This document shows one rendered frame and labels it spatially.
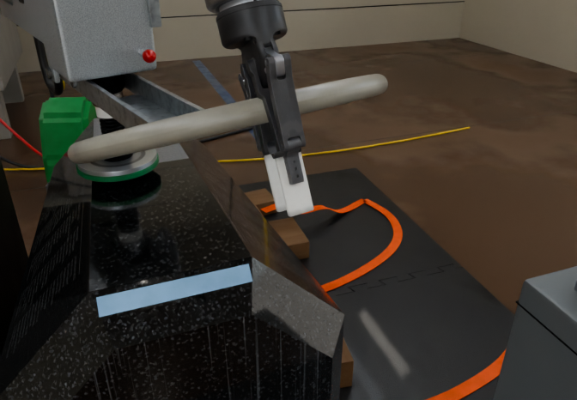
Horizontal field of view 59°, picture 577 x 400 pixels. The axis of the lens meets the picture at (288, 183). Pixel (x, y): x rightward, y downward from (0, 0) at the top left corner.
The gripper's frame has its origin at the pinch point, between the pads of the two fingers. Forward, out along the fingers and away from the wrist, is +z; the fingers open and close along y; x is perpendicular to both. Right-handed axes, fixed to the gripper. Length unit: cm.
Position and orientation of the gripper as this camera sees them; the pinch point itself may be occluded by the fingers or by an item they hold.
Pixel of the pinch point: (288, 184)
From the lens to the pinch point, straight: 59.2
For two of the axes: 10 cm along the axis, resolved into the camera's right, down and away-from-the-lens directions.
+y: -3.1, -0.7, 9.5
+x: -9.2, 2.5, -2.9
